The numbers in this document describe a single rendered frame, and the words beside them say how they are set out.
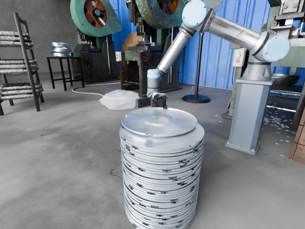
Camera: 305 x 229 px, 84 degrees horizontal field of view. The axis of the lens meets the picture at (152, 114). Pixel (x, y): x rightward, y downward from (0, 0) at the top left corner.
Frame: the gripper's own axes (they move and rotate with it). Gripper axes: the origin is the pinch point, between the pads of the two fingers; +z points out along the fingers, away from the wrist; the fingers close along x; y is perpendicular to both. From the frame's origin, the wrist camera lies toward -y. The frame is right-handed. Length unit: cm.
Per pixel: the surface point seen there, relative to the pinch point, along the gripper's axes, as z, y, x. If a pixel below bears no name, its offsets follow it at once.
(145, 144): 29.7, -6.4, 0.8
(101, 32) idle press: -309, -74, -64
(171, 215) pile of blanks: 33.9, 1.7, 24.7
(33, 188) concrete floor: 6, -57, 35
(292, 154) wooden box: -4, 82, 32
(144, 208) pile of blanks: 31.9, -7.0, 23.1
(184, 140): 28.3, 5.9, 0.8
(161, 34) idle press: -205, 31, -52
